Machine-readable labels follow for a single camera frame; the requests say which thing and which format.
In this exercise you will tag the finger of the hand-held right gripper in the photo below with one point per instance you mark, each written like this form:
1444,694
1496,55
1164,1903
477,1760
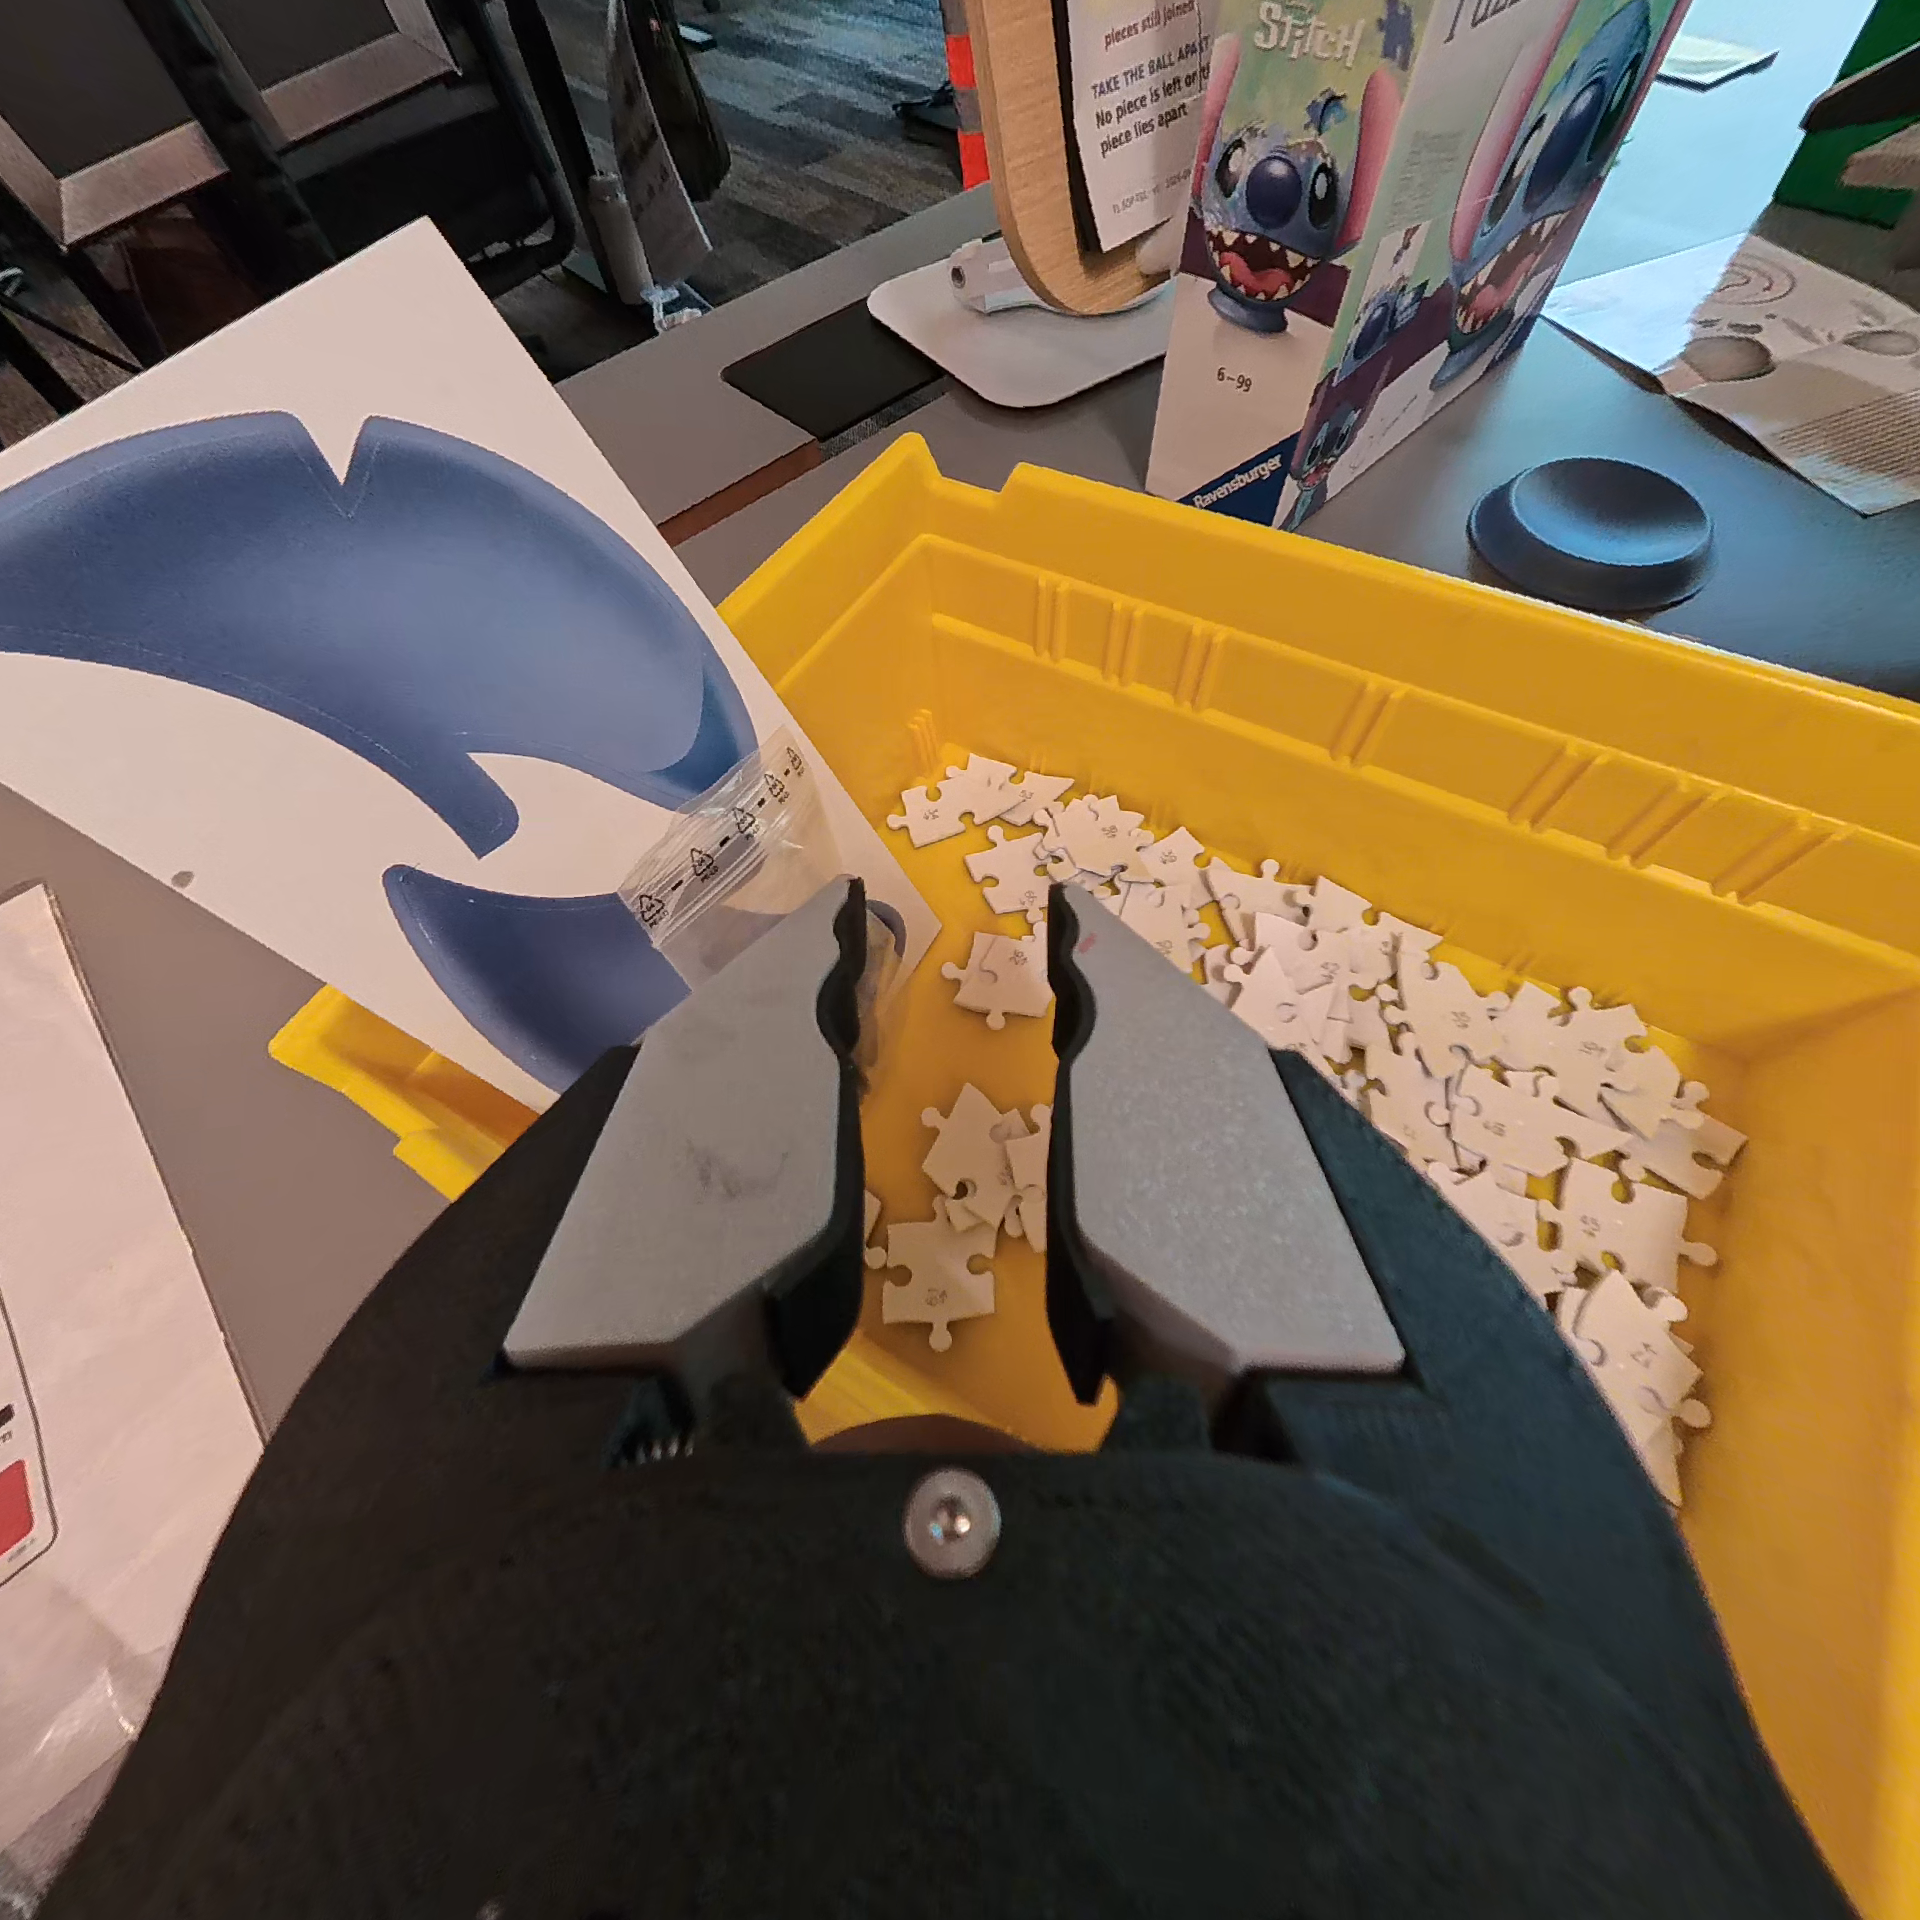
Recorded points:
1887,168
1875,99

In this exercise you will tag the clear plastic bag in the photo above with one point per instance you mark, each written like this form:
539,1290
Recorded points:
728,885

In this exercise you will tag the pile of white puzzle pieces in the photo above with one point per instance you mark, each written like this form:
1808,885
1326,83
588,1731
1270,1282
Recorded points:
1500,1109

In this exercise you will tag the orange traffic cone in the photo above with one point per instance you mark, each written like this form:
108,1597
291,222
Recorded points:
968,119

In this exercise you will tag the small yellowish paper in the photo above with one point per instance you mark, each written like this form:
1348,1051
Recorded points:
1708,58

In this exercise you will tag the wooden sign with paper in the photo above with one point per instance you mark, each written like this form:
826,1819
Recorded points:
1020,165

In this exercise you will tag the dark metal-edged table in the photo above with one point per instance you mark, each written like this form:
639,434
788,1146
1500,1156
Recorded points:
91,188
359,91

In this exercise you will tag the white paper note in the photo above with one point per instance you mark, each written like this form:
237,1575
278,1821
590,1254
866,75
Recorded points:
1148,136

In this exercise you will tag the green plastic bin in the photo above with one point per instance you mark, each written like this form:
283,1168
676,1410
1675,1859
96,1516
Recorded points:
1823,30

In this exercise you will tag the white card with blue print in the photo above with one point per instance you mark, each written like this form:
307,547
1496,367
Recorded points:
284,734

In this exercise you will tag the white laminated sheet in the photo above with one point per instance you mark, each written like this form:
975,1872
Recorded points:
107,1200

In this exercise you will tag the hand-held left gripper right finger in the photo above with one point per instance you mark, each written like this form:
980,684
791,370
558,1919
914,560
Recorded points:
1215,1200

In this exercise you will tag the cartoon puzzle box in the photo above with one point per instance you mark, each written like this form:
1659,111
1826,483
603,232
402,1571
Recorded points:
1335,300

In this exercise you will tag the black mat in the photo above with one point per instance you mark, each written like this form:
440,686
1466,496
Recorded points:
832,383

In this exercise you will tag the folded instruction leaflet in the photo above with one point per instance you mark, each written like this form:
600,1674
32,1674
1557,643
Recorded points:
1800,375

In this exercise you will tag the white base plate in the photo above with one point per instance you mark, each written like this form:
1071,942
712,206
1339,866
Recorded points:
1020,360

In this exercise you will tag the blue round stand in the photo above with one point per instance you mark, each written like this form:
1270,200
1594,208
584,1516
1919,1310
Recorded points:
1589,534

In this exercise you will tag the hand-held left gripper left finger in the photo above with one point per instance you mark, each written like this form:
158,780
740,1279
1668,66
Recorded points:
676,1184

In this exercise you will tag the yellow plastic bin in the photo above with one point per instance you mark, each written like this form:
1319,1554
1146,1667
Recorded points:
1500,734

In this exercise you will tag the white hanging tag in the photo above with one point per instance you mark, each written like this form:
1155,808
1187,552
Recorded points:
662,165

